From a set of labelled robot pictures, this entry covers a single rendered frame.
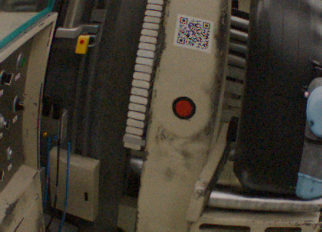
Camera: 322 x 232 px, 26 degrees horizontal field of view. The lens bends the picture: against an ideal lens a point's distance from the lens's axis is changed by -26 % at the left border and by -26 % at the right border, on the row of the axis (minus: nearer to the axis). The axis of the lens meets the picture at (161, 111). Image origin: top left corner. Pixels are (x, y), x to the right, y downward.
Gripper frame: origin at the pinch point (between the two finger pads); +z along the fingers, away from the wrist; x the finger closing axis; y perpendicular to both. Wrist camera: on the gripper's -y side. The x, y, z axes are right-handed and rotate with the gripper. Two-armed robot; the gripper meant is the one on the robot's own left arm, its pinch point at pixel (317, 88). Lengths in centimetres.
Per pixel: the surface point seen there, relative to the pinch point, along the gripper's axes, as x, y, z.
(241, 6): 25, 5, 78
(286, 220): -2.0, -35.8, 16.2
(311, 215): -10.3, -35.3, 19.2
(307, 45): 3.4, 8.2, 3.0
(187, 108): 29.5, -15.6, 22.3
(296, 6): 6.6, 16.4, 8.1
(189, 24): 31.7, 1.7, 20.9
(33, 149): 59, -29, 9
